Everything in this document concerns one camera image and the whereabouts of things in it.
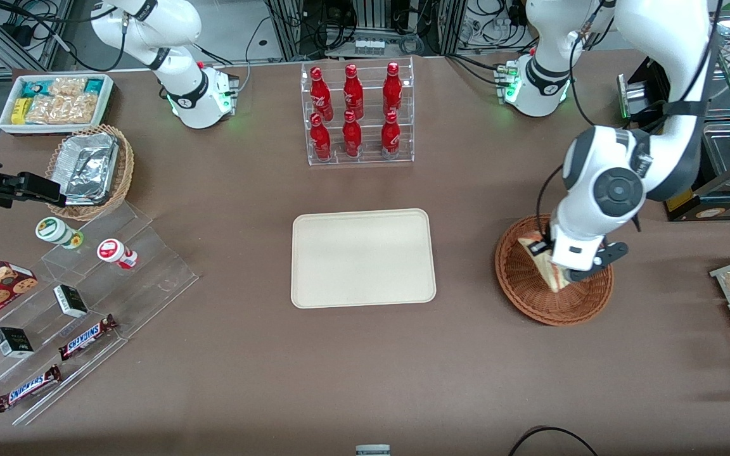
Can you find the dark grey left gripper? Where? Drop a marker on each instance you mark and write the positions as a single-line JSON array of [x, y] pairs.
[[548, 246]]

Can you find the silver foil tray stack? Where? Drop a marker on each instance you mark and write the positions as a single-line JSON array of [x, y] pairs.
[[89, 168]]

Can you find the teal snack packet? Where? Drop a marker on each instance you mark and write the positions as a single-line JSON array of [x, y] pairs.
[[34, 87], [94, 85]]

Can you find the clear acrylic stepped shelf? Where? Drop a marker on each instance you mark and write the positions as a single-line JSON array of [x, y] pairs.
[[156, 278]]

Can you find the small grey device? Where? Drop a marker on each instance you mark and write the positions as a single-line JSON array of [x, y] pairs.
[[372, 451]]

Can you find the red lidded yogurt cup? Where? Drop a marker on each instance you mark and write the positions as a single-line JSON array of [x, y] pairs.
[[111, 251]]

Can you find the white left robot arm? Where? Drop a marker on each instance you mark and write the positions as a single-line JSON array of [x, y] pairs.
[[583, 221]]

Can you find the white connector block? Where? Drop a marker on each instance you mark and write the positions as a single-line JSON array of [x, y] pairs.
[[368, 45]]

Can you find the brown wicker basket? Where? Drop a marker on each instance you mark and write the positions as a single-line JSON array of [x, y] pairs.
[[530, 297]]

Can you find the black electronic box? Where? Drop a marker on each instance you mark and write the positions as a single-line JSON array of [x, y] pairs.
[[640, 95]]

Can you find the clear cracker bag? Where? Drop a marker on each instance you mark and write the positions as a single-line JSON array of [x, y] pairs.
[[61, 109], [67, 87]]

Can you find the yellow snack packet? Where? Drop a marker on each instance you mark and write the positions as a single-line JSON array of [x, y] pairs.
[[21, 111]]

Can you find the light wicker basket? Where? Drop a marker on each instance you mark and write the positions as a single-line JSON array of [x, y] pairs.
[[126, 168]]

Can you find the cream plastic serving tray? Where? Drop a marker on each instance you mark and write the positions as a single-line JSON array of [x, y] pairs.
[[365, 259]]

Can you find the aluminium frame rack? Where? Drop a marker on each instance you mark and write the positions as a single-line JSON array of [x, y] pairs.
[[289, 25]]

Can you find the triangular sandwich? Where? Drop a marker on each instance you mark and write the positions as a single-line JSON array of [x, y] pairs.
[[545, 269]]

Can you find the green lidded yogurt cup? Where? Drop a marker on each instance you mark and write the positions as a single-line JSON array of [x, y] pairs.
[[53, 229]]

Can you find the small black carton box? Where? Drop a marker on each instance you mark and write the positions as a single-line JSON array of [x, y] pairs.
[[71, 301], [13, 342]]

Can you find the Snickers chocolate bar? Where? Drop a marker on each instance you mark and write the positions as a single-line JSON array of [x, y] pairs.
[[88, 336], [28, 387]]

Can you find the white plastic snack bin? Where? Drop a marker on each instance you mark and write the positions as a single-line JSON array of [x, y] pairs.
[[7, 126]]

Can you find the red cola bottle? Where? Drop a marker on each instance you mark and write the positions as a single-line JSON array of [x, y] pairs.
[[390, 134], [353, 94], [320, 139], [321, 95], [392, 88], [352, 136]]

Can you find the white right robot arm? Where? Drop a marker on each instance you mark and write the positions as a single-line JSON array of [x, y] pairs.
[[194, 95]]

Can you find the clear acrylic bottle rack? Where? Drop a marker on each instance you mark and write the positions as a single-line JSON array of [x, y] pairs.
[[408, 107]]

